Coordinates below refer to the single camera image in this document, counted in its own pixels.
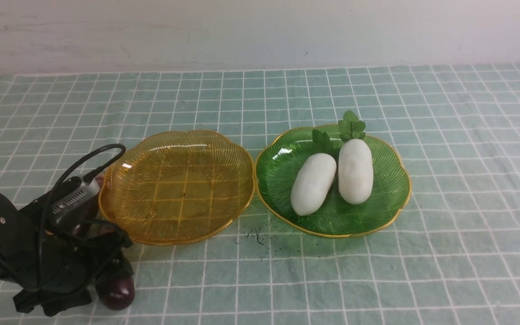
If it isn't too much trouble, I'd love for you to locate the dark purple eggplant front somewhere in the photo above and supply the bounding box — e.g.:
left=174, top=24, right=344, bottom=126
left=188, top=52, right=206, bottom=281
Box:
left=94, top=250, right=135, bottom=311

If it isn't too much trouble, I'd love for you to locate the black camera cable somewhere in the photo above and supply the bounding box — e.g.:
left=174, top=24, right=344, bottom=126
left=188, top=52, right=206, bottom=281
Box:
left=38, top=144, right=127, bottom=271

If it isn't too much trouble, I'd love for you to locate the white radish front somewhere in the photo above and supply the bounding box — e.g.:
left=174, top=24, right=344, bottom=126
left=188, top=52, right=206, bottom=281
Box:
left=290, top=129, right=337, bottom=216

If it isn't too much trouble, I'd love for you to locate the green plastic plate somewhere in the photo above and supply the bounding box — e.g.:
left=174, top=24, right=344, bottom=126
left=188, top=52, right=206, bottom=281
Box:
left=255, top=127, right=412, bottom=238

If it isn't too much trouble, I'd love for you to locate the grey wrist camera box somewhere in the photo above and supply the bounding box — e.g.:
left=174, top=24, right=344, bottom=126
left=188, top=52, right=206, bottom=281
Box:
left=51, top=176, right=101, bottom=222

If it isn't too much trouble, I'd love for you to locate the white radish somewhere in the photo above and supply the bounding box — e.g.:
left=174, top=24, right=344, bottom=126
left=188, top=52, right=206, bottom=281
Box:
left=290, top=129, right=337, bottom=216
left=338, top=110, right=374, bottom=205

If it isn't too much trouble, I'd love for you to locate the amber plastic plate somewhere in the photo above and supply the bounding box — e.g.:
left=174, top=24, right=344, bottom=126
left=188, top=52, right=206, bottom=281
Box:
left=98, top=130, right=256, bottom=246

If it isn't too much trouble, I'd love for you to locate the dark purple eggplant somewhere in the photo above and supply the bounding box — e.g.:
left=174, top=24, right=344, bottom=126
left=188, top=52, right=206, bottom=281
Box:
left=72, top=194, right=99, bottom=238
left=94, top=250, right=135, bottom=311

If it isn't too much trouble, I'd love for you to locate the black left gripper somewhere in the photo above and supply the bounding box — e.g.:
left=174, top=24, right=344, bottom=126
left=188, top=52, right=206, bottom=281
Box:
left=0, top=194, right=132, bottom=317

